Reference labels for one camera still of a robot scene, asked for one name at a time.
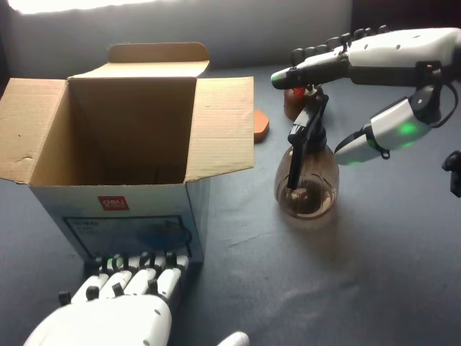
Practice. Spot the open cardboard box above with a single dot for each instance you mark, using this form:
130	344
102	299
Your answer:
126	119

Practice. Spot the grey table cloth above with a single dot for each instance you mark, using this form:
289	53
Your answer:
324	270

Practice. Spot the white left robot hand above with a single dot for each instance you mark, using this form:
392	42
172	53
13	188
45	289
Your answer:
119	317

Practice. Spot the toy chocolate cake with strawberry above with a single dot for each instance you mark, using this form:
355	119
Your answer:
290	106

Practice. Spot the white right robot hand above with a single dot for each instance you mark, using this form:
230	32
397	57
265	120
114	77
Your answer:
396	47

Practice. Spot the orange hexagon block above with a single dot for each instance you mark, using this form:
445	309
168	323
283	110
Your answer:
260	126

